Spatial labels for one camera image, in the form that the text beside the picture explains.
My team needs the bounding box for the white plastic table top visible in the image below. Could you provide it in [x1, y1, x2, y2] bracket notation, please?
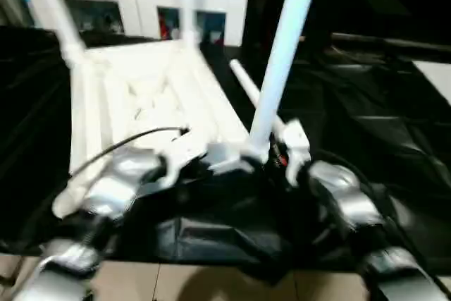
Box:
[53, 37, 272, 219]

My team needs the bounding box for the black plastic mat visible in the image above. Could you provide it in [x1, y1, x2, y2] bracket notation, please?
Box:
[0, 26, 451, 281]

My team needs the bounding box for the white flat panel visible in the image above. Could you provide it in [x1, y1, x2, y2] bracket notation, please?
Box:
[412, 61, 451, 104]

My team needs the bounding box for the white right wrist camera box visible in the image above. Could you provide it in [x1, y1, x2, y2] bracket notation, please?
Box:
[278, 119, 312, 188]

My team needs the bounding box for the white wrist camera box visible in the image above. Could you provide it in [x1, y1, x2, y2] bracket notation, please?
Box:
[159, 132, 209, 189]
[278, 119, 312, 188]

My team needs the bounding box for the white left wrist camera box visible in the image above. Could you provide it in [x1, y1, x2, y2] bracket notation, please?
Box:
[159, 132, 209, 189]

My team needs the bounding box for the dark horizontal rail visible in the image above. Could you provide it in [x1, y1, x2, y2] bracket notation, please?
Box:
[331, 32, 451, 51]

